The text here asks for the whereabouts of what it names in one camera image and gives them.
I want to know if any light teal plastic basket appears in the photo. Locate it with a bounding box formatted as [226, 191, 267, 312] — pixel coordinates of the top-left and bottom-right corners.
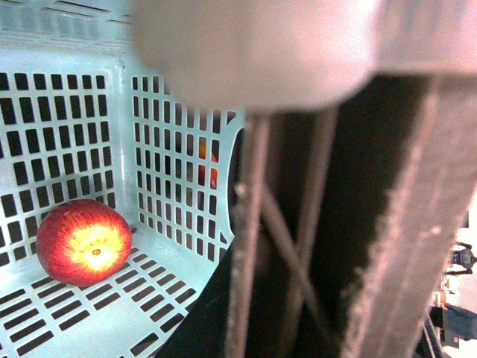
[1, 1, 245, 357]

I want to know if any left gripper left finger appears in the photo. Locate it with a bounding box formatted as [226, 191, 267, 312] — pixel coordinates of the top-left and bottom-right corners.
[132, 1, 379, 110]

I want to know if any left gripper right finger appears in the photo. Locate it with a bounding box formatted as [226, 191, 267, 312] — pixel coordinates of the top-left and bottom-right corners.
[224, 1, 476, 357]

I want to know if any red orange mango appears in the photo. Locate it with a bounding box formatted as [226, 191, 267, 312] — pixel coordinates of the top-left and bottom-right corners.
[198, 140, 218, 189]

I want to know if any red apple with yellow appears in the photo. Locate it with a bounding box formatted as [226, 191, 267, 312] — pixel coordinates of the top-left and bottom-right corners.
[36, 199, 132, 287]

